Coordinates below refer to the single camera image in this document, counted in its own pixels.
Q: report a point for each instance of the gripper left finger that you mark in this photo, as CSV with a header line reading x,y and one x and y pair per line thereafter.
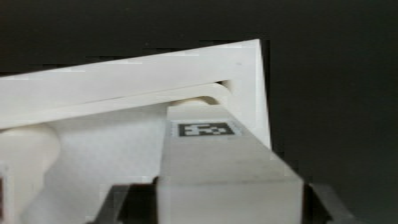
x,y
128,206

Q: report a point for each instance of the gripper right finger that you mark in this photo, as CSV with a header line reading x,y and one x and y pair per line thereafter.
x,y
323,209

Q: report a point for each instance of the white leg tagged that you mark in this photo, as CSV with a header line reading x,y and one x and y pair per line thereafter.
x,y
28,152
225,183

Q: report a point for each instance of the white desk tabletop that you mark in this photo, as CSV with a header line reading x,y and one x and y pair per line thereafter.
x,y
99,140

